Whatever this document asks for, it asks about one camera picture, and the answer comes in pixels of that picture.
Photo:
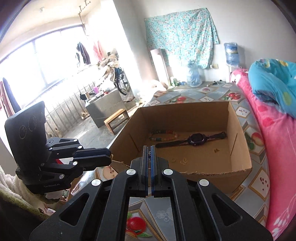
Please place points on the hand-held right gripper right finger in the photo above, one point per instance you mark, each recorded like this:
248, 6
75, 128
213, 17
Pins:
153, 171

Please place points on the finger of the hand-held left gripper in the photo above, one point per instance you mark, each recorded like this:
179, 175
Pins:
94, 153
97, 162

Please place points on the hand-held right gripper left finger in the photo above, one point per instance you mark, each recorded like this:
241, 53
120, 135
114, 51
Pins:
145, 171

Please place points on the gold knot charm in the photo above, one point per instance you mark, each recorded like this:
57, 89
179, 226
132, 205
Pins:
182, 162

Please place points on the brown cardboard box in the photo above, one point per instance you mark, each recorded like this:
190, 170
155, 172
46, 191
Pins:
196, 148

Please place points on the purple smart watch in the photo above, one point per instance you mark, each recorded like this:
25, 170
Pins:
196, 139

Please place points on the dark red hanging coat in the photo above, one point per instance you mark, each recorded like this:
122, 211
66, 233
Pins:
11, 99

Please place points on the wooden stool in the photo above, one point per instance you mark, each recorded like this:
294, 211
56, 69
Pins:
115, 115

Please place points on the grey cabinet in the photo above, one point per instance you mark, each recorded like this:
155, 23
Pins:
104, 111

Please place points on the white fluffy towel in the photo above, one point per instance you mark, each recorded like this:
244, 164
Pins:
7, 183

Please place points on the green cloth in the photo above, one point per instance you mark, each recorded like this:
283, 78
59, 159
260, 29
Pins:
20, 201

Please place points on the wheelchair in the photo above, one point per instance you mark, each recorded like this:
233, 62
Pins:
121, 81

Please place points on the large window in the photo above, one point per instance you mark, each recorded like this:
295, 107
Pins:
46, 60

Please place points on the white plastic bag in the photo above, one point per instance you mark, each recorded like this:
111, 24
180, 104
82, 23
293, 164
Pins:
159, 85

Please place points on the beige blanket pile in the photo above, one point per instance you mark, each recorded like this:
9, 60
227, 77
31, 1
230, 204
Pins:
108, 63

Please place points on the fruit printed tablecloth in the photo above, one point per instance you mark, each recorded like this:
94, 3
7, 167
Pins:
208, 92

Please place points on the dark hanging jacket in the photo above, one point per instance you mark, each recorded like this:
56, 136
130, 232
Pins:
83, 53

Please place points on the pink hanging garment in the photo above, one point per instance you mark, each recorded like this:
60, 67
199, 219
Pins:
98, 49

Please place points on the clear blue water jug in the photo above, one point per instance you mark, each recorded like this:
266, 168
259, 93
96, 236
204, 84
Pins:
193, 76

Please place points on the white board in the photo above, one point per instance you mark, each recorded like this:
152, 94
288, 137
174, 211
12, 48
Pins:
159, 67

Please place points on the pink floral blanket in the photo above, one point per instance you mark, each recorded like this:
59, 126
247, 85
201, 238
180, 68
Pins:
277, 150

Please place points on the white water dispenser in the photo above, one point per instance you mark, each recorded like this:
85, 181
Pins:
232, 71

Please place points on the blue water bottle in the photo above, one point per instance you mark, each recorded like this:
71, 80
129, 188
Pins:
232, 54

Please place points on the blue patterned quilt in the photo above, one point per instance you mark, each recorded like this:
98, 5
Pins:
270, 81

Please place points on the teal floral wall cloth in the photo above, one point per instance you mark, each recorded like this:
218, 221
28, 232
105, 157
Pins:
182, 34

